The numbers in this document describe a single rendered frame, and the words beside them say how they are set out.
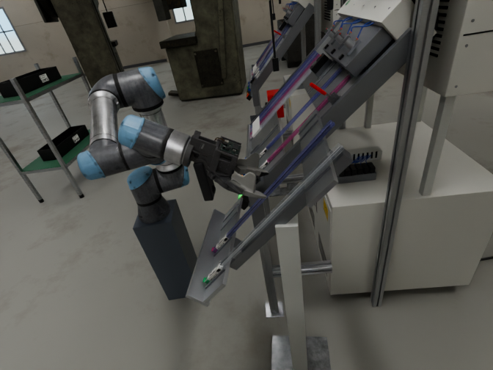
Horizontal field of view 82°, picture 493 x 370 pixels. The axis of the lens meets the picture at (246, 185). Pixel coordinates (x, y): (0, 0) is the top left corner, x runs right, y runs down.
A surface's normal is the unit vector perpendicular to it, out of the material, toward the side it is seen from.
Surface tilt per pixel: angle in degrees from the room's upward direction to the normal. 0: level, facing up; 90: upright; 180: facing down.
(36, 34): 90
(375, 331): 0
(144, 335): 0
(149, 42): 90
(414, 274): 90
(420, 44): 90
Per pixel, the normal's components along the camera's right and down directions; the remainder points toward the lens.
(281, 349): -0.15, -0.82
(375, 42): -0.02, 0.56
